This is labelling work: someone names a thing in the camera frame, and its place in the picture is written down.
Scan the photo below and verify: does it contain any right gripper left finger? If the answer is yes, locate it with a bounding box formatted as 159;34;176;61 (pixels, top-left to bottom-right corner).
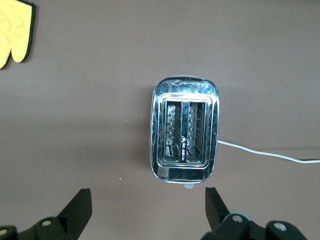
0;188;93;240

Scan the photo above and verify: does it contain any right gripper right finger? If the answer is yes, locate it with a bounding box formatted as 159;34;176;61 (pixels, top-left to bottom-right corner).
199;186;309;240

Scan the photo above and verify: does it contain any yellow quilted oven mitt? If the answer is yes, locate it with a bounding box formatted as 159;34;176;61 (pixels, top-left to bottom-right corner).
0;0;36;70

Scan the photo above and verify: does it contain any chrome and cream toaster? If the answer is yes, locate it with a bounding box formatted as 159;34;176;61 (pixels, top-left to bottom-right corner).
149;74;221;189

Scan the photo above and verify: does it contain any white toaster power cord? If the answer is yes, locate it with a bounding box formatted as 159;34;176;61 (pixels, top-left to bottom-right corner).
216;139;320;165

